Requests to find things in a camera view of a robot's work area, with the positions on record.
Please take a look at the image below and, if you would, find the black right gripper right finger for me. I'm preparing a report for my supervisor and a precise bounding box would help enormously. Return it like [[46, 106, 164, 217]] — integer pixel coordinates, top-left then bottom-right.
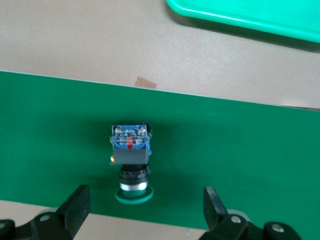
[[199, 186, 301, 240]]

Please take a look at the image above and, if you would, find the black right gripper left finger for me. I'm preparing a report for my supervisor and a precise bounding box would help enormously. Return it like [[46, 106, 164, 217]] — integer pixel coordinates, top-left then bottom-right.
[[0, 184, 92, 240]]

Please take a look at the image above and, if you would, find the green push button switch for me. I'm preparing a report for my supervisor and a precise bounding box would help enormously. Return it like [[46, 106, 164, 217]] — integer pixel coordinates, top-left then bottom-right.
[[108, 120, 155, 206]]

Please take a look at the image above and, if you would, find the green conveyor belt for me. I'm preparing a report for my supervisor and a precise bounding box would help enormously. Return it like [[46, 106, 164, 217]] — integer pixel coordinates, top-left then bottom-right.
[[0, 70, 320, 232]]

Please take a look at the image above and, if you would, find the small brown tape piece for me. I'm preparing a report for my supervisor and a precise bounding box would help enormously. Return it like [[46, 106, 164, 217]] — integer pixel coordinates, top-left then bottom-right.
[[134, 76, 158, 90]]

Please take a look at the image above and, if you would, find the green plastic tray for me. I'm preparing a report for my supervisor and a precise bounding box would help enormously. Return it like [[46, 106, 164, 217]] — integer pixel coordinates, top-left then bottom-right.
[[165, 0, 320, 44]]

